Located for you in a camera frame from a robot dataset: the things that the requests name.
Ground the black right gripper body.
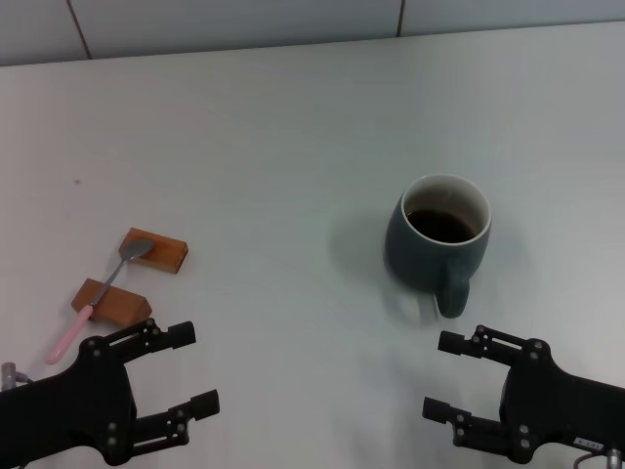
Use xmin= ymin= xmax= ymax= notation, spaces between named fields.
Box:
xmin=500 ymin=336 xmax=625 ymax=465

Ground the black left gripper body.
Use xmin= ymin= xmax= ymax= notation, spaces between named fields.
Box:
xmin=0 ymin=335 xmax=142 ymax=468

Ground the pink handled metal spoon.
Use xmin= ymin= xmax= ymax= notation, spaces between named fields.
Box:
xmin=45 ymin=238 xmax=155 ymax=365

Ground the grey ceramic cup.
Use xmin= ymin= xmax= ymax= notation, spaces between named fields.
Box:
xmin=383 ymin=174 xmax=493 ymax=320

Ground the plain wooden block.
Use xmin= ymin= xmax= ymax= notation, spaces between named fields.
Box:
xmin=70 ymin=277 xmax=153 ymax=325

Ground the stained wooden block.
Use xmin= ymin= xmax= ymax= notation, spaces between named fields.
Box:
xmin=118 ymin=227 xmax=189 ymax=276

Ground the dark coffee liquid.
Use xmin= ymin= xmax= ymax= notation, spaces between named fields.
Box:
xmin=405 ymin=208 xmax=482 ymax=244

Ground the right gripper cable connector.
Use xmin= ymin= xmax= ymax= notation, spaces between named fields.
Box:
xmin=573 ymin=447 xmax=625 ymax=469

